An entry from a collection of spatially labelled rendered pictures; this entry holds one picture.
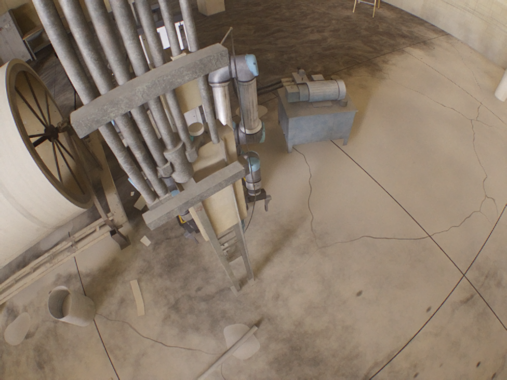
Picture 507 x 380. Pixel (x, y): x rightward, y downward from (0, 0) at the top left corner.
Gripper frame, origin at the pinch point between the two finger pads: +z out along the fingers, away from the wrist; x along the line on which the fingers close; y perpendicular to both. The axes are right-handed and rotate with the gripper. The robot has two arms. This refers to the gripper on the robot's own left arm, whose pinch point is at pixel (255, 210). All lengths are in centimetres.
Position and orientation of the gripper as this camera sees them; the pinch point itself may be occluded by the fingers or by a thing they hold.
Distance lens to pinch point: 169.5
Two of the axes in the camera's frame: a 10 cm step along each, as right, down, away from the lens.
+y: 2.9, 4.8, -8.3
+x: 9.5, -2.1, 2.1
